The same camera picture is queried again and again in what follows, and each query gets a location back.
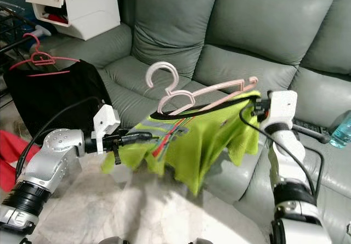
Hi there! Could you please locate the pale pink plastic hanger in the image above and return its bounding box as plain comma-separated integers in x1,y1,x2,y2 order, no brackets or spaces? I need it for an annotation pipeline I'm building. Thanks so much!
145,61,259,116

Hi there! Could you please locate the neon yellow-green garment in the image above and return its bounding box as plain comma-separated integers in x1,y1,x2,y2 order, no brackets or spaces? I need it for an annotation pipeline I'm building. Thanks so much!
101,90,262,197

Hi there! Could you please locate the red plastic hanger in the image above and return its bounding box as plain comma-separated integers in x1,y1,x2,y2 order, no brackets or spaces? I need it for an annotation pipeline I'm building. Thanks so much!
8,33,81,77

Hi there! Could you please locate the grey-green leather sofa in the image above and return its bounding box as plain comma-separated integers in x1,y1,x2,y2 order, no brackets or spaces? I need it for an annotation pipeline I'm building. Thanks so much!
27,0,351,244

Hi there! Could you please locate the black remote control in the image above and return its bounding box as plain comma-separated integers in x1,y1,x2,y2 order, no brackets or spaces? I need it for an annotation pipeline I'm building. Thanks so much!
293,118,331,144

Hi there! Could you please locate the plain black garment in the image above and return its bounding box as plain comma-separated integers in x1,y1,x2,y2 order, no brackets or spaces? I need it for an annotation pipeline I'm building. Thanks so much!
3,59,108,146

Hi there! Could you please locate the clear teal water bottle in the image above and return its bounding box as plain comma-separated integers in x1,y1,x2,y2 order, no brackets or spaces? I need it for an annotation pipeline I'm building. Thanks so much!
329,110,351,149

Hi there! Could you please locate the grey-green sofa cushion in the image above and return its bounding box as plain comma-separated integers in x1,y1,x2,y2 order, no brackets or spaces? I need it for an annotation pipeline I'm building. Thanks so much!
204,0,351,75
131,0,221,80

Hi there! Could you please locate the red garment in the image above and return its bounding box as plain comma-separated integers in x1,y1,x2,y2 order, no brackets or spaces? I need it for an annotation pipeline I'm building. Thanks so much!
0,129,37,193

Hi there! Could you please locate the small red cloth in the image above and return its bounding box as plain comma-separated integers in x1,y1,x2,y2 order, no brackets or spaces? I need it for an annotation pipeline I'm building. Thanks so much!
47,14,70,25

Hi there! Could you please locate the white storage box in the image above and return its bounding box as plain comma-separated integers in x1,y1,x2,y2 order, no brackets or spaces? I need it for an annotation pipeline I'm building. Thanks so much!
26,0,122,41

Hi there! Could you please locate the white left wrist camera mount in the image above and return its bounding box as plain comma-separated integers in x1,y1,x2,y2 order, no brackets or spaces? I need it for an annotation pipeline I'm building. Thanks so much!
92,104,122,155

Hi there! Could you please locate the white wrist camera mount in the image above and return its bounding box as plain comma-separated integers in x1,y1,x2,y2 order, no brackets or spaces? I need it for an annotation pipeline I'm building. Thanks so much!
92,104,122,155
261,90,299,129

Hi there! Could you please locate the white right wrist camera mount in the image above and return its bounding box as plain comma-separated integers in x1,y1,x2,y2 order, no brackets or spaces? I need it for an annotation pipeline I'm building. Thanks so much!
261,90,299,129

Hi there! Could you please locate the black wire drying rack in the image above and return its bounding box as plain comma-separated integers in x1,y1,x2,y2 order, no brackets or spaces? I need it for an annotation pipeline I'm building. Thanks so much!
0,2,43,55

